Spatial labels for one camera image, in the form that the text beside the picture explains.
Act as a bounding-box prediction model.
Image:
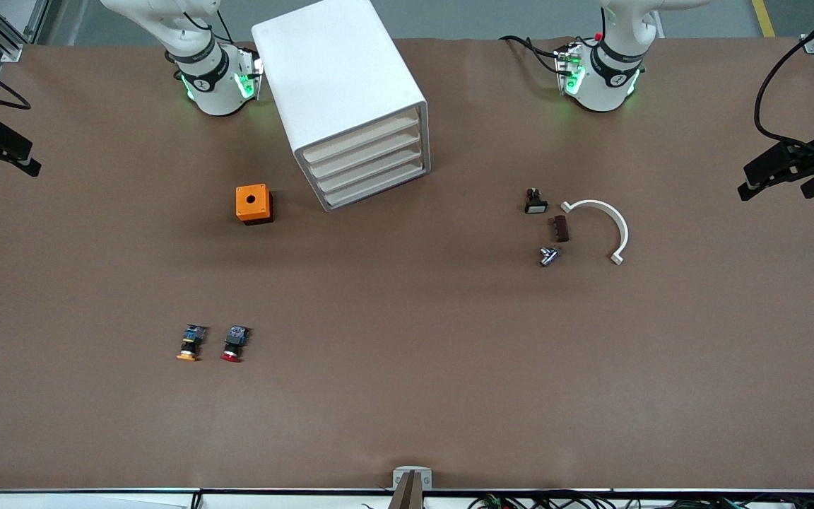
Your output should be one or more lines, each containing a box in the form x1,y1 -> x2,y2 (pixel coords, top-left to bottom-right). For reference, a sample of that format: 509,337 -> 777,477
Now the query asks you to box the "grey camera post bracket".
391,465 -> 433,509

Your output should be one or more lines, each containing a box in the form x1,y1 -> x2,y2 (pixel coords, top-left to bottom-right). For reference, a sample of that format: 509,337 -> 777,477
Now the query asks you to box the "white curved plastic bracket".
560,199 -> 630,267

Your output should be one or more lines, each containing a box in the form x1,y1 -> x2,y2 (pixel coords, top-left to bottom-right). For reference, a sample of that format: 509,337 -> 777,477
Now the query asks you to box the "black cable bundle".
361,491 -> 814,509

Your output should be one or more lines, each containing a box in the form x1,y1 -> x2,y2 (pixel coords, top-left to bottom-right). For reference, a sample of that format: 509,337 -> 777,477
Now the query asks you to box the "brown paper table cover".
0,37 -> 814,492

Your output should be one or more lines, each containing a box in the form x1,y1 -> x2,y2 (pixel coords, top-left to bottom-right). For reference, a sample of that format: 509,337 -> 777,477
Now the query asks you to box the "orange box with round hole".
235,184 -> 274,226

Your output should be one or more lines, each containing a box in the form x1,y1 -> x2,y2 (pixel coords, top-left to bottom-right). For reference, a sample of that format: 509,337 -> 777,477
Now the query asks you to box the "orange push button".
176,324 -> 208,363

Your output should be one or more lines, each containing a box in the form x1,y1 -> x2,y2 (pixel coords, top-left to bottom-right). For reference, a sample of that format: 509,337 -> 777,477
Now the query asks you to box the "red push button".
220,325 -> 252,364

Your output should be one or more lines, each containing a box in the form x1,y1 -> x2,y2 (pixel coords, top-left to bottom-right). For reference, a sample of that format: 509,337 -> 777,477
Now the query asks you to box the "white table edge rail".
0,486 -> 814,509

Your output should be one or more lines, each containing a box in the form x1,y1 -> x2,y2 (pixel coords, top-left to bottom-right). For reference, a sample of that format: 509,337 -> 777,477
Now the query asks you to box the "black left arm base cable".
499,34 -> 565,75

